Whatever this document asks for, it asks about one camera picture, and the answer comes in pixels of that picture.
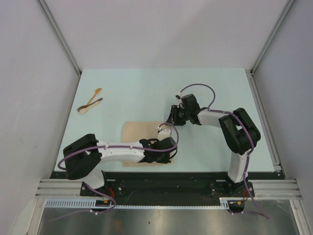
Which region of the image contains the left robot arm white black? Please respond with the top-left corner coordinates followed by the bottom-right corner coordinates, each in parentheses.
top-left (58, 134), bottom-right (178, 196)

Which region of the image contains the left aluminium frame post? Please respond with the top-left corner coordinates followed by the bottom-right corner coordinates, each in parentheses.
top-left (36, 0), bottom-right (82, 77)

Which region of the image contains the purple cable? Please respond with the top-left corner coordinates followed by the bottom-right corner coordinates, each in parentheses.
top-left (179, 83), bottom-right (269, 218)
top-left (47, 122), bottom-right (181, 222)

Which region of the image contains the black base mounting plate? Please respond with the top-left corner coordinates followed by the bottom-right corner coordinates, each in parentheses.
top-left (50, 172), bottom-right (285, 206)

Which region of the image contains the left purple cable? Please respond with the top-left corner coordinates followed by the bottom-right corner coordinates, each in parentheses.
top-left (47, 122), bottom-right (181, 222)

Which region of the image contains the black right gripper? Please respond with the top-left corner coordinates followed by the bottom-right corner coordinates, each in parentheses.
top-left (165, 105), bottom-right (191, 126)

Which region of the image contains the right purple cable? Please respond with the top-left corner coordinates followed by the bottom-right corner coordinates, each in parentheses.
top-left (179, 83), bottom-right (269, 218)

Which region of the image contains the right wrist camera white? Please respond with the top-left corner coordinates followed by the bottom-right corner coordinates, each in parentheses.
top-left (175, 92), bottom-right (183, 100)

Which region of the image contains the white slotted cable duct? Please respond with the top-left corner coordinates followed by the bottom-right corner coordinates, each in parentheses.
top-left (45, 198), bottom-right (245, 210)

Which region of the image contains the orange wooden spoon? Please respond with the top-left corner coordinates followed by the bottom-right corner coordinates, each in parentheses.
top-left (87, 88), bottom-right (102, 105)

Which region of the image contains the beige cloth napkin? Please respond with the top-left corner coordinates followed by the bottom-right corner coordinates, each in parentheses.
top-left (121, 121), bottom-right (174, 167)

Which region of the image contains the front aluminium cross rail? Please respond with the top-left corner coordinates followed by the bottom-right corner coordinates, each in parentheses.
top-left (35, 179), bottom-right (302, 200)

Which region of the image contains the light wooden spoon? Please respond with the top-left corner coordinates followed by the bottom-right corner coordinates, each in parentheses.
top-left (79, 101), bottom-right (100, 115)

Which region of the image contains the right aluminium table rail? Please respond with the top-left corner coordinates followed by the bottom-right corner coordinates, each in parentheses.
top-left (245, 70), bottom-right (284, 172)

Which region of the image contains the aluminium frame post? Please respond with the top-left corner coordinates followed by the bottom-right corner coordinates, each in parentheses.
top-left (36, 0), bottom-right (82, 77)
top-left (250, 0), bottom-right (297, 74)

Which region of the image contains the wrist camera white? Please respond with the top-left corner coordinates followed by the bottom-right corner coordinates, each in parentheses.
top-left (175, 92), bottom-right (183, 100)
top-left (157, 124), bottom-right (172, 141)

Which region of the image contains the right aluminium frame post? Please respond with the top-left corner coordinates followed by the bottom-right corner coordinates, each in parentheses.
top-left (250, 0), bottom-right (297, 74)

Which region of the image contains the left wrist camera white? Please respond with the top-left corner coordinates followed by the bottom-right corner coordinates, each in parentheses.
top-left (157, 124), bottom-right (172, 141)

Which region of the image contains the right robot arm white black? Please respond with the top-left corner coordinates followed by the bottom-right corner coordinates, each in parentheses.
top-left (167, 94), bottom-right (261, 196)

